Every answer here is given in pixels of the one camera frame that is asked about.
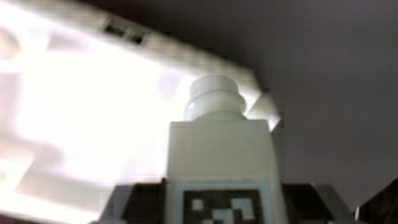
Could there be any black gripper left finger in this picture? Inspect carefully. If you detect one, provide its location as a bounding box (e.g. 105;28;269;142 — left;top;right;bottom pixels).
89;179;167;224

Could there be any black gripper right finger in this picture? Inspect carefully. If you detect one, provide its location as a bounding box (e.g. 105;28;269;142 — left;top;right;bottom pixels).
283;178;398;224

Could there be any white table leg with tag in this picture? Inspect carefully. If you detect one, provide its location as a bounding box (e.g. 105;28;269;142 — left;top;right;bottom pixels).
166;76;290;224

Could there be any white square tabletop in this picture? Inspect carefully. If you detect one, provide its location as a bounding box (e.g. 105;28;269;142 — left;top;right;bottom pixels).
0;0;281;224

